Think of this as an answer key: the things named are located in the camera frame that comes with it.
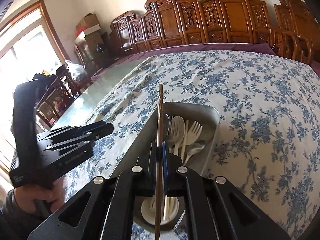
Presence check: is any white plastic fork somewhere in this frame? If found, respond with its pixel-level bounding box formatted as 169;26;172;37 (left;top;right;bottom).
183;120;203;165

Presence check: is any dark wooden chopstick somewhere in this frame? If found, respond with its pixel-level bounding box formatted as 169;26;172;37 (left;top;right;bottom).
155;83;163;240

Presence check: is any metal fork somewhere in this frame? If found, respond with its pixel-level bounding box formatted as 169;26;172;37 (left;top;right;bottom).
169;116;185;155

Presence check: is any metal spoon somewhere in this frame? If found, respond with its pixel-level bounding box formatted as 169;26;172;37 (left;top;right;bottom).
157;113;170;142

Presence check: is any person's left hand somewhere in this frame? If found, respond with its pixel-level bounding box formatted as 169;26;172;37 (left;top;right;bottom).
14;178;65;214

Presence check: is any dark wooden dining chair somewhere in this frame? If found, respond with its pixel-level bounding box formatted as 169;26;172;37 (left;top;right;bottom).
36;65;81;129

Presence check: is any white plastic bag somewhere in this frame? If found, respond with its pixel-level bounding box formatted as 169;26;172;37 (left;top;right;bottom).
65;60;88;83

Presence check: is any blue floral tablecloth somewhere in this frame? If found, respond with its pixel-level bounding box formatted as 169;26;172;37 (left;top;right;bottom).
65;51;319;239

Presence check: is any grey metal rectangular tray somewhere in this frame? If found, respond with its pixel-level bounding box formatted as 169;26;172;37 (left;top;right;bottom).
113;102;220;226

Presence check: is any brown cardboard box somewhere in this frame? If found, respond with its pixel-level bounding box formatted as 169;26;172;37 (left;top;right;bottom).
76;14;100;31

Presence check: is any purple sofa cushion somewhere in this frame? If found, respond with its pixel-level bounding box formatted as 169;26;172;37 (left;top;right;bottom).
91;42;277;82

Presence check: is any carved wooden armchair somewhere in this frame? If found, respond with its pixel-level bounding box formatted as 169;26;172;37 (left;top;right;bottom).
274;0;319;62

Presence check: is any long carved wooden sofa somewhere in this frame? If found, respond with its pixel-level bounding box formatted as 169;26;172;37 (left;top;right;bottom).
108;0;313;65

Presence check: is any wooden door frame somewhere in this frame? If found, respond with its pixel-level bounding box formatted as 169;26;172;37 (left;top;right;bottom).
1;0;70;63

